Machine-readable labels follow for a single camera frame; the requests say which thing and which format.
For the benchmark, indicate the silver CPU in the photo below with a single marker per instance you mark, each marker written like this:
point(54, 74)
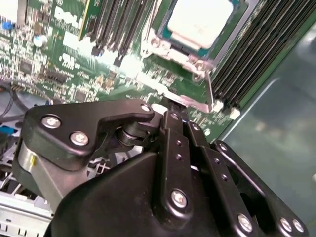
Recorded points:
point(200, 22)

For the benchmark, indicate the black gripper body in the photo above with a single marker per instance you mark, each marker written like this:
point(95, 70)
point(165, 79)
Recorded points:
point(111, 209)

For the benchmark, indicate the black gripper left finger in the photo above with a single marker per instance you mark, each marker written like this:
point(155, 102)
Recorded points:
point(103, 113)

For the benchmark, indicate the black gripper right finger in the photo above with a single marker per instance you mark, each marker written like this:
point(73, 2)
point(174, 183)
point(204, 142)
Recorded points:
point(234, 205)

